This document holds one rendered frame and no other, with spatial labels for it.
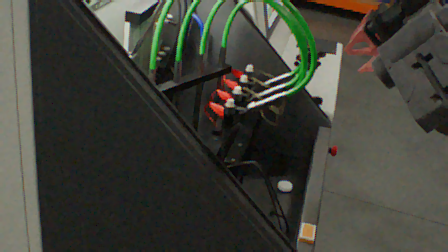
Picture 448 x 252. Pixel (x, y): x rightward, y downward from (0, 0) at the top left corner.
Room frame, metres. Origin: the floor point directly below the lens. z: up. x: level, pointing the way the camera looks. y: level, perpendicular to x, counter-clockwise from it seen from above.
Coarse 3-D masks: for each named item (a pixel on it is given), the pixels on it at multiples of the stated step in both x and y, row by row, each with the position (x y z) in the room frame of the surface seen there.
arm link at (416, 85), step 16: (432, 16) 0.58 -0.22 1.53; (400, 32) 0.60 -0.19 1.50; (416, 32) 0.58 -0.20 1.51; (432, 32) 0.57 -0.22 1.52; (384, 48) 0.59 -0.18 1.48; (400, 48) 0.58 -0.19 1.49; (416, 48) 0.57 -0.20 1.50; (432, 48) 0.55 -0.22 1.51; (384, 64) 0.57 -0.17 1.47; (400, 64) 0.56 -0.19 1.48; (416, 64) 0.55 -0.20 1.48; (432, 64) 0.54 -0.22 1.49; (400, 80) 0.55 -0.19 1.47; (416, 80) 0.54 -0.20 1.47; (432, 80) 0.53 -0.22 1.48; (416, 96) 0.52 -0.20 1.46; (432, 96) 0.52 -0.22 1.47; (416, 112) 0.51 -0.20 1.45; (432, 112) 0.50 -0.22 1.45; (432, 128) 0.51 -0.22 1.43
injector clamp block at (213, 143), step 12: (252, 120) 1.36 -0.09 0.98; (240, 132) 1.28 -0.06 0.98; (252, 132) 1.29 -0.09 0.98; (216, 144) 1.20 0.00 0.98; (240, 144) 1.21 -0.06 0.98; (252, 144) 1.33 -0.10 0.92; (228, 156) 1.15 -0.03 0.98; (240, 156) 1.16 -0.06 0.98; (228, 168) 1.12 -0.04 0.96; (240, 168) 1.15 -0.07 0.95; (240, 180) 1.24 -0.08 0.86
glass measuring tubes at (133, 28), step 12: (144, 0) 1.33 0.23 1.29; (156, 0) 1.35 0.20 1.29; (132, 12) 1.23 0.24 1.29; (144, 12) 1.25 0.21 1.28; (132, 24) 1.25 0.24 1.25; (144, 24) 1.28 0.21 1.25; (132, 36) 1.24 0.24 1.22; (132, 48) 1.24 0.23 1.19; (144, 48) 1.31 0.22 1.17; (144, 60) 1.31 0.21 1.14
